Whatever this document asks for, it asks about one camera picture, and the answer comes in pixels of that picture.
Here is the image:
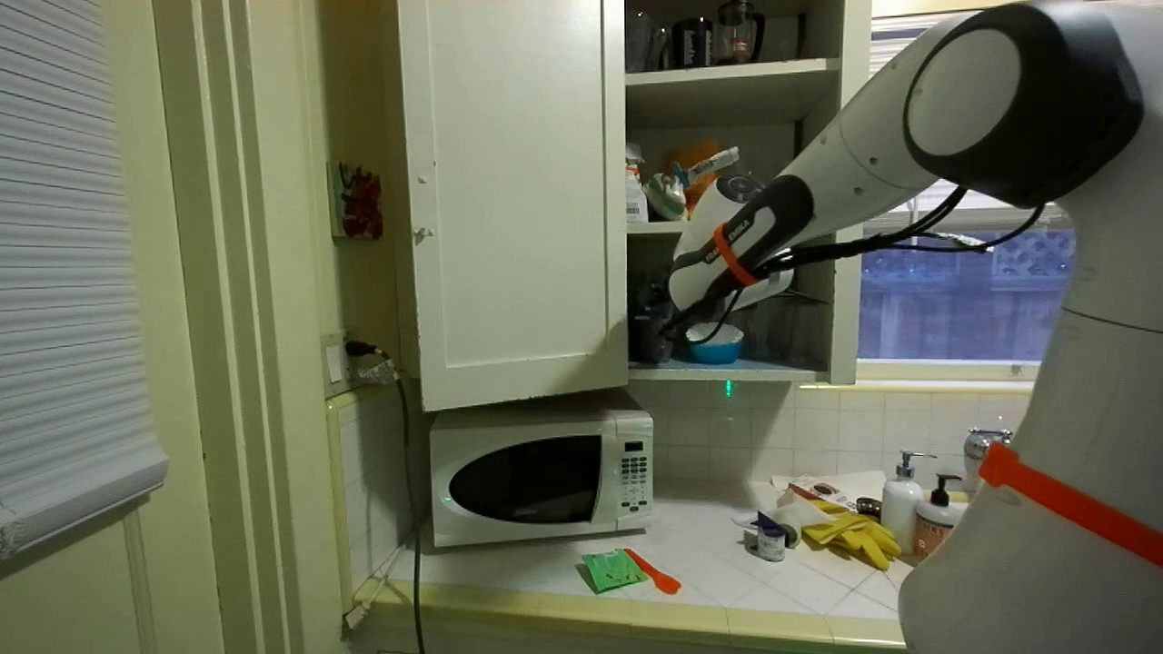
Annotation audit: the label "grey cup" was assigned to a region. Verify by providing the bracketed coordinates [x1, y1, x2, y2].
[630, 311, 674, 368]

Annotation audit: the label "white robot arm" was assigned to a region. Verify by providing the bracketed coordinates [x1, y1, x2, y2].
[668, 0, 1163, 654]

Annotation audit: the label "blue bowl in cupboard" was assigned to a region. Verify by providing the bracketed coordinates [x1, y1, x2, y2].
[685, 325, 745, 365]

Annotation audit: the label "white cupboard cabinet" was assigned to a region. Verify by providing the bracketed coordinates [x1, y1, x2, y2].
[318, 0, 875, 414]

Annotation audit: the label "white cupboard door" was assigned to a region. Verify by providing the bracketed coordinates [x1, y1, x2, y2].
[395, 0, 627, 412]

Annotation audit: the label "white microwave oven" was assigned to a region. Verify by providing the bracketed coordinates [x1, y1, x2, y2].
[428, 402, 655, 550]

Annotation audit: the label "green sponge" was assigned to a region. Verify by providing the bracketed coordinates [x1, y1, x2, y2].
[579, 550, 644, 596]

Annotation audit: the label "yellow rubber gloves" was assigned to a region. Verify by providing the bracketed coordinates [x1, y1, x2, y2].
[805, 514, 903, 571]

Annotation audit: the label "white soap dispenser bottle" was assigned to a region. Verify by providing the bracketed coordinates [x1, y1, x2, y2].
[882, 452, 922, 545]

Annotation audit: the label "brown soap dispenser bottle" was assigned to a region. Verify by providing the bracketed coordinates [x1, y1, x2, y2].
[913, 474, 962, 562]

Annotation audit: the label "white window blind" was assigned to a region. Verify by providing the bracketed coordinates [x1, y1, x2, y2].
[0, 0, 166, 562]

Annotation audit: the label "black power cable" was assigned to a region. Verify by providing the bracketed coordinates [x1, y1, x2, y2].
[349, 348, 428, 654]

